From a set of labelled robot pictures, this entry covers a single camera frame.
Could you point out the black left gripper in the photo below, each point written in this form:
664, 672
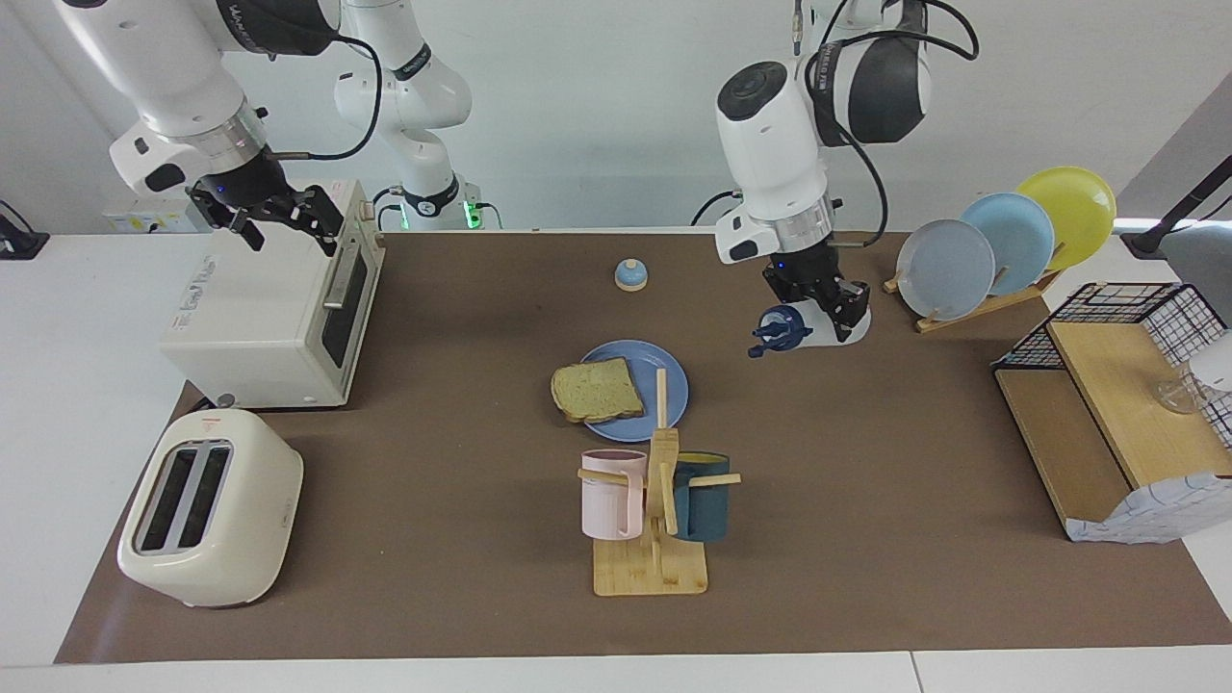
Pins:
804, 274

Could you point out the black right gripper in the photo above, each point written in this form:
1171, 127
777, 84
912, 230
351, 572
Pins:
241, 185

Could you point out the white bottle dark blue cap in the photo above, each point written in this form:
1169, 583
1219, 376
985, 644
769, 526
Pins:
780, 329

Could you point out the toasted bread slice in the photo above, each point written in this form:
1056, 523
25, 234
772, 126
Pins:
597, 390

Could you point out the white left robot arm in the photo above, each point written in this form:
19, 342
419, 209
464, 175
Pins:
770, 125

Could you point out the grey round plate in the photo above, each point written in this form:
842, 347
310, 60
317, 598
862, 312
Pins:
943, 274

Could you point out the wooden plate rack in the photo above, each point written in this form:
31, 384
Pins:
972, 313

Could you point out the light blue round plate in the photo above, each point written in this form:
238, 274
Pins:
1020, 236

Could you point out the yellow round plate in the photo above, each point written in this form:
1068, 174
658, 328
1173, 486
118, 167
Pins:
1078, 212

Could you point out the white toaster oven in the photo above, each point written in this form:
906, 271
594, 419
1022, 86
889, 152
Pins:
260, 318

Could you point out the white power socket box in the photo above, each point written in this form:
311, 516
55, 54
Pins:
144, 219

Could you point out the blue wooden call bell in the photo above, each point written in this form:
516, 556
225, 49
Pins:
630, 277

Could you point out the teal mug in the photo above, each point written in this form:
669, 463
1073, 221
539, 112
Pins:
707, 510

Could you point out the two-tier wooden shelf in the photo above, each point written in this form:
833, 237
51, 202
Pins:
1116, 395

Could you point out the cream two-slot toaster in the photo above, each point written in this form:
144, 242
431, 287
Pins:
250, 510

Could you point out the pink mug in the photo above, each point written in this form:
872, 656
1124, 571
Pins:
608, 505

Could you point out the wooden mug rack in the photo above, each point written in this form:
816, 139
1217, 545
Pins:
650, 573

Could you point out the clear glass cup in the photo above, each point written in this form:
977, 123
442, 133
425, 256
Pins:
1176, 395

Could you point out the grey rounded object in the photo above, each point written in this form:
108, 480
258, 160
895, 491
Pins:
1203, 260

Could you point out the white blue checkered cloth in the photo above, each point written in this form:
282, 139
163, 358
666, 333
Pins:
1155, 510

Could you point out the white rounded object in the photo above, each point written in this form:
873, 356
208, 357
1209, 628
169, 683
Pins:
1218, 366

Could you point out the brown table mat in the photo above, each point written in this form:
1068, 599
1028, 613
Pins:
433, 577

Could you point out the black clamp mount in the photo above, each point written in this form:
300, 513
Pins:
19, 241

